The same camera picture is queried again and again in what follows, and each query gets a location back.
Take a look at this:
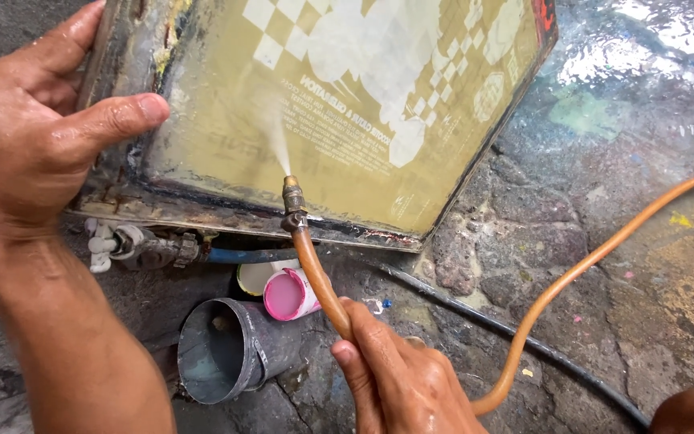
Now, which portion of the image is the person's right hand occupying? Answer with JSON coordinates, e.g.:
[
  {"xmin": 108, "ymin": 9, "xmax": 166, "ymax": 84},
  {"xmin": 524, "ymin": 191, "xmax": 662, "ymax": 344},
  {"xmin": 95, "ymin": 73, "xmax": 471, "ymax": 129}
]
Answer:
[{"xmin": 329, "ymin": 297, "xmax": 488, "ymax": 434}]

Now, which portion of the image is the person's left hand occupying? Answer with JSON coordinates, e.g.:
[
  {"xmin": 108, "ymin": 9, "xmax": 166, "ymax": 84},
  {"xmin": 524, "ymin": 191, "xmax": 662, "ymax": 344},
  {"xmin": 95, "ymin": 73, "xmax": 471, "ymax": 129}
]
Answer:
[{"xmin": 0, "ymin": 0, "xmax": 171, "ymax": 249}]

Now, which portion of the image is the orange hose with brass nozzle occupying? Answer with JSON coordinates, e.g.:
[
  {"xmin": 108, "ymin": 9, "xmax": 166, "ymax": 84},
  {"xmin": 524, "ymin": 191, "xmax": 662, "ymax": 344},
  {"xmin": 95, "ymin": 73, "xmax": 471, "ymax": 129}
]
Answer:
[{"xmin": 280, "ymin": 161, "xmax": 694, "ymax": 417}]

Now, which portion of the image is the screen printing frame with mesh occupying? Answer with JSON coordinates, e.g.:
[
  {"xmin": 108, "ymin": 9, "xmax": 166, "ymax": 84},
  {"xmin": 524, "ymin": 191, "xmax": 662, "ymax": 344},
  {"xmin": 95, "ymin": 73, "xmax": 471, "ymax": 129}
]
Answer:
[{"xmin": 67, "ymin": 0, "xmax": 559, "ymax": 253}]

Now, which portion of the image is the pink-stained plastic cup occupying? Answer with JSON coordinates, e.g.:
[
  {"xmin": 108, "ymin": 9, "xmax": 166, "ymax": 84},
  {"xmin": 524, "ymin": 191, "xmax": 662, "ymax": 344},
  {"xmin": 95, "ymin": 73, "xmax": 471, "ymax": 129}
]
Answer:
[{"xmin": 263, "ymin": 268, "xmax": 324, "ymax": 322}]

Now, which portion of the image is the grey plastic pipe piece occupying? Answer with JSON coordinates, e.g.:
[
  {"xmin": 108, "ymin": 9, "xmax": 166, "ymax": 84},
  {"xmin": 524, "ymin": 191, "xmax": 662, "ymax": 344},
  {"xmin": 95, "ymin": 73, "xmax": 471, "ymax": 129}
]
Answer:
[{"xmin": 176, "ymin": 297, "xmax": 304, "ymax": 405}]

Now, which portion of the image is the white plastic cup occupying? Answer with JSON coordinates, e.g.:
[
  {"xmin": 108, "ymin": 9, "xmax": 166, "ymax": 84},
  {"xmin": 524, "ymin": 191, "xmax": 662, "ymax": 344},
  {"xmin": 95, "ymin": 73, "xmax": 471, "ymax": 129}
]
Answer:
[{"xmin": 236, "ymin": 258, "xmax": 301, "ymax": 297}]

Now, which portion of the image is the person's bare knee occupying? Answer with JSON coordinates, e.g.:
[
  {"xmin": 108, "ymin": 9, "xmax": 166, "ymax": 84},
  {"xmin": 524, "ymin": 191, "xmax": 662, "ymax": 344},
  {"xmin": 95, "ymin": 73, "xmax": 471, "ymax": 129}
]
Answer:
[{"xmin": 649, "ymin": 388, "xmax": 694, "ymax": 434}]

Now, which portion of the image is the black hose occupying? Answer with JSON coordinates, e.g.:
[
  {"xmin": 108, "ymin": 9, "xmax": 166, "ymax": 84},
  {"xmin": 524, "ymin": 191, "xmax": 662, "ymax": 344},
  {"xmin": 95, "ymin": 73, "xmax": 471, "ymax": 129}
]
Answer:
[{"xmin": 347, "ymin": 250, "xmax": 653, "ymax": 430}]

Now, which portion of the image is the metal tap with white handle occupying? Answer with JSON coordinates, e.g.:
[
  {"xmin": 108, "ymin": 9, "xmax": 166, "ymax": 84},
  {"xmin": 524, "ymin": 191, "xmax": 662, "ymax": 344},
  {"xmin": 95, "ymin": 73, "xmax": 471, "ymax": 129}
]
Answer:
[{"xmin": 84, "ymin": 217, "xmax": 204, "ymax": 274}]

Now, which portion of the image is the blue hose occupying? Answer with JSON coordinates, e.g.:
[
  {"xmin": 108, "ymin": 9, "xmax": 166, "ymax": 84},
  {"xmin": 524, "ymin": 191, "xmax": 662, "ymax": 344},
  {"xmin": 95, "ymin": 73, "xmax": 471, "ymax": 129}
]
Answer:
[{"xmin": 201, "ymin": 245, "xmax": 301, "ymax": 266}]

